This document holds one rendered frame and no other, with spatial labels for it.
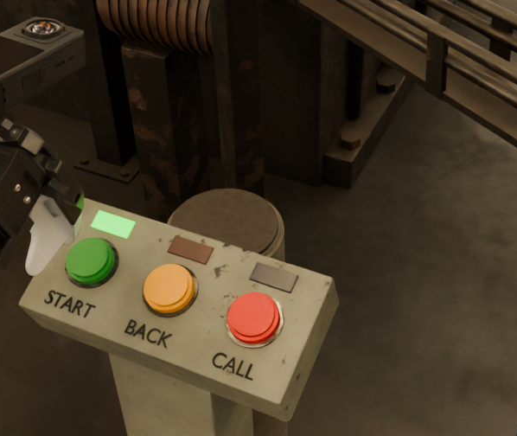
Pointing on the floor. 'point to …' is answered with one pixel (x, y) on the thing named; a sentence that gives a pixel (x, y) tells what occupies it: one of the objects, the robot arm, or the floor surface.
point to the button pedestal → (186, 330)
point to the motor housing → (165, 94)
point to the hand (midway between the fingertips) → (63, 225)
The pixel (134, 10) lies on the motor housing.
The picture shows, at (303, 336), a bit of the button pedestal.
